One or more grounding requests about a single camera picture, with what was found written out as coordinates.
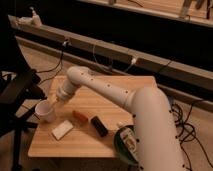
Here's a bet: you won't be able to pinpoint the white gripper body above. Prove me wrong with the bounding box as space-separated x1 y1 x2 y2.
56 79 80 101

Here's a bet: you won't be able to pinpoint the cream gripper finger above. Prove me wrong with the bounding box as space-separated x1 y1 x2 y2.
52 101 64 107
47 94 57 106

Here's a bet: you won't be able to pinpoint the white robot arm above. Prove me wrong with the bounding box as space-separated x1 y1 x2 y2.
56 66 186 171

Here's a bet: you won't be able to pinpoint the orange oblong object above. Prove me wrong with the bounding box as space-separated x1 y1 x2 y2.
73 111 88 123

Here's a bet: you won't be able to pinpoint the white rectangular block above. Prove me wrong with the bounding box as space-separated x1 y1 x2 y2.
52 120 73 140

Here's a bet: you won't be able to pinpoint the black chair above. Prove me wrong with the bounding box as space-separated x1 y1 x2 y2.
0 69 46 171

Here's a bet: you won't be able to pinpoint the wooden table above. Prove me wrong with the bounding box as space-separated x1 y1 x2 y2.
27 75 158 159

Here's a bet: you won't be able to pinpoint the black rectangular remote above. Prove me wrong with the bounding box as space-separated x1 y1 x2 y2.
90 116 108 137

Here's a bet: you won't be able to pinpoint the white spray bottle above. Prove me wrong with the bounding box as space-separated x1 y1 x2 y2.
31 7 42 27

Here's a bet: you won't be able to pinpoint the white labelled bottle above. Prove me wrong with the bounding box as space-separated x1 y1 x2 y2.
117 122 138 160

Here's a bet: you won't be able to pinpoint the black floor cables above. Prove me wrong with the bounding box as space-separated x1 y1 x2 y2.
169 101 213 171

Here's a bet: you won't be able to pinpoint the long metal rail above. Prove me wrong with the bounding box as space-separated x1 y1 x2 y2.
9 16 213 91

